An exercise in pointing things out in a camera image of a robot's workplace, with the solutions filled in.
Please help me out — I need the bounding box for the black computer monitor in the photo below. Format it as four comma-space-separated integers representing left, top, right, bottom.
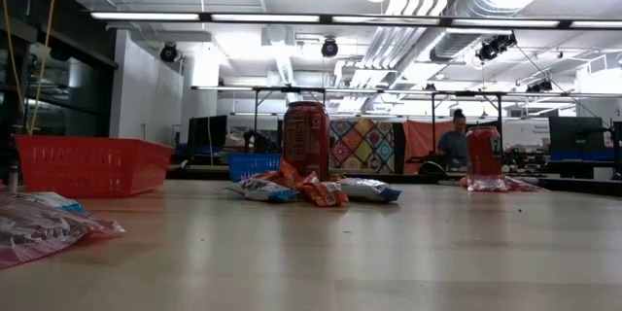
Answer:
187, 114, 228, 151
547, 116, 606, 162

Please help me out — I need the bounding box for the red Twizzlers candy pack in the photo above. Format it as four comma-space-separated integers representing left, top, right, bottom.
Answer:
459, 174, 548, 193

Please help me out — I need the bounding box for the red plastic basket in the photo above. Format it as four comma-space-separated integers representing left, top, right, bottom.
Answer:
13, 134, 175, 199

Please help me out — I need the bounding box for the blue plastic basket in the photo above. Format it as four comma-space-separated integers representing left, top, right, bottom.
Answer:
227, 153, 284, 184

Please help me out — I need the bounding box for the person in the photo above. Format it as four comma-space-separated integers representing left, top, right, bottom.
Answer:
435, 108, 471, 171

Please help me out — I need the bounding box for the black round ceiling lamp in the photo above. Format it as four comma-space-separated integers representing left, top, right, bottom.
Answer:
474, 32, 518, 63
320, 36, 340, 59
159, 42, 179, 64

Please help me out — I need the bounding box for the blue white Almond Joy bar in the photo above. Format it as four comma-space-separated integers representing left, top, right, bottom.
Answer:
17, 190, 92, 219
225, 177, 300, 204
337, 177, 403, 204

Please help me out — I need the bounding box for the distant black workstation frame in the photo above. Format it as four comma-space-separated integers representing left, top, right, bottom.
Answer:
191, 85, 622, 176

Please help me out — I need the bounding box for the red Coca-Cola can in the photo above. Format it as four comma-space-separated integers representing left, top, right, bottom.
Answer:
465, 125, 502, 177
282, 100, 331, 182

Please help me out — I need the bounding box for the colourful patchwork quilt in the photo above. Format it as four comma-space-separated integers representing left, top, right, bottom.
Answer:
328, 118, 396, 175

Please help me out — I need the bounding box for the silver ventilation duct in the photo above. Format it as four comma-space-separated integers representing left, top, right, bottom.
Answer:
427, 0, 560, 63

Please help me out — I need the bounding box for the orange hanging cloth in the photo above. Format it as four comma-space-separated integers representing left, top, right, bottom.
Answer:
401, 120, 456, 175

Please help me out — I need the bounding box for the black crossbar with light strips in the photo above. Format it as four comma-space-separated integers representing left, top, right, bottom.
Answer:
89, 11, 622, 31

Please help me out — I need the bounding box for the yellow hanging cable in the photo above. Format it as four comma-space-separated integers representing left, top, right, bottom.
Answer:
0, 0, 62, 136

